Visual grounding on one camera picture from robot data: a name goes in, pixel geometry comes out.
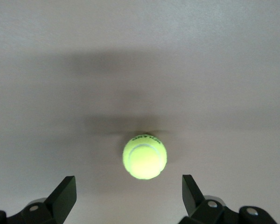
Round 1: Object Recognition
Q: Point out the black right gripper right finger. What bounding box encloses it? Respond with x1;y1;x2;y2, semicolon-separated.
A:
179;174;277;224

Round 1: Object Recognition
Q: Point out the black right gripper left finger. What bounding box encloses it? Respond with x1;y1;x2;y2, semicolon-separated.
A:
0;175;77;224

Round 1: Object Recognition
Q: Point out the yellow-green tennis ball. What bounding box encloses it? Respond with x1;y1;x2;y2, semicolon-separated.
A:
122;132;168;181

